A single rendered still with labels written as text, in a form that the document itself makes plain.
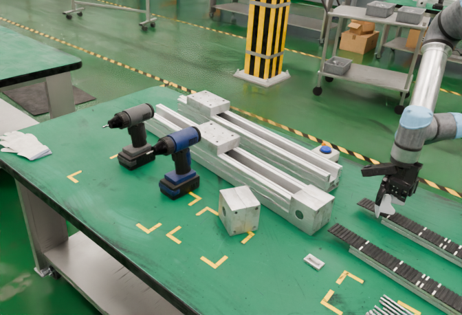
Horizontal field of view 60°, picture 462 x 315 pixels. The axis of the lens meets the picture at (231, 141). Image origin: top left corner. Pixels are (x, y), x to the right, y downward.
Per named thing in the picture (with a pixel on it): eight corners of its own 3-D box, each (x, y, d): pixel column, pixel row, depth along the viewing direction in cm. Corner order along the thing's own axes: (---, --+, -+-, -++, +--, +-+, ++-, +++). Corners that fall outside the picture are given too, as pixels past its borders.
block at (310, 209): (333, 218, 125) (339, 194, 121) (310, 236, 118) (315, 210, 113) (310, 204, 131) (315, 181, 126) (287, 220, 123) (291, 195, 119)
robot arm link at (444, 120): (439, 118, 121) (408, 120, 119) (468, 108, 111) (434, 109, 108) (444, 143, 120) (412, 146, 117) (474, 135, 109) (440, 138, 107)
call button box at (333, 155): (337, 165, 154) (340, 150, 151) (322, 174, 148) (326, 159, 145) (320, 157, 159) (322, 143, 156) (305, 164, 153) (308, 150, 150)
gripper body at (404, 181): (403, 205, 115) (414, 170, 109) (376, 191, 120) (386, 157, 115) (414, 194, 120) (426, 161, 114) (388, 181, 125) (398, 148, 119)
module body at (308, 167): (337, 186, 141) (342, 166, 137) (322, 197, 135) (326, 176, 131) (194, 110, 190) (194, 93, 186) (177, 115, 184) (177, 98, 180)
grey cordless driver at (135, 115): (159, 159, 150) (157, 105, 140) (114, 179, 137) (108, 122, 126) (145, 151, 154) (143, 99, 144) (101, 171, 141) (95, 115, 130)
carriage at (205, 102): (229, 115, 174) (229, 101, 170) (210, 122, 167) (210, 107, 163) (205, 104, 183) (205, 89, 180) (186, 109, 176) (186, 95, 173)
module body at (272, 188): (306, 208, 129) (310, 186, 125) (287, 220, 123) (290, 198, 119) (161, 120, 178) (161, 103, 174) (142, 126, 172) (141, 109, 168)
